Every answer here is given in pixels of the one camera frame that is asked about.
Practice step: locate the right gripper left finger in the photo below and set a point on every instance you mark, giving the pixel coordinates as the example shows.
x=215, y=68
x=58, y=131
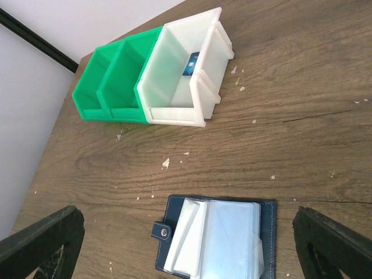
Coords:
x=49, y=248

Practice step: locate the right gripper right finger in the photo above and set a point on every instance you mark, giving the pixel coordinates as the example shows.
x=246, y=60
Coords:
x=328, y=249

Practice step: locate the navy blue card holder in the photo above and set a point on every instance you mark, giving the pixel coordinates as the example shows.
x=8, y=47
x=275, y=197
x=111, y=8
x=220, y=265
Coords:
x=228, y=237

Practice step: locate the blue card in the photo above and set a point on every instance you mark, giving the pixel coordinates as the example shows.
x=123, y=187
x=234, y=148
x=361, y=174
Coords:
x=190, y=66

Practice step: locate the green bin left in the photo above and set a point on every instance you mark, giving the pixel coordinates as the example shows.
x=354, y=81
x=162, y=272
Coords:
x=85, y=93

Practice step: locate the green bin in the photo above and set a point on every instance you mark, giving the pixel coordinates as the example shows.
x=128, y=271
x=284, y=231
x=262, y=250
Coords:
x=85, y=93
x=117, y=93

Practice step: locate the green bin middle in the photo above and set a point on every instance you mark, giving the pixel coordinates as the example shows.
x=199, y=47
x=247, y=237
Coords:
x=117, y=93

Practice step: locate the white bin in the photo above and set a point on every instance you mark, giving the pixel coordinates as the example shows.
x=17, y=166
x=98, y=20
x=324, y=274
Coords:
x=167, y=96

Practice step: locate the left black frame post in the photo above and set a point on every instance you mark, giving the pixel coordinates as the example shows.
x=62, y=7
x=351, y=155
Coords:
x=25, y=33

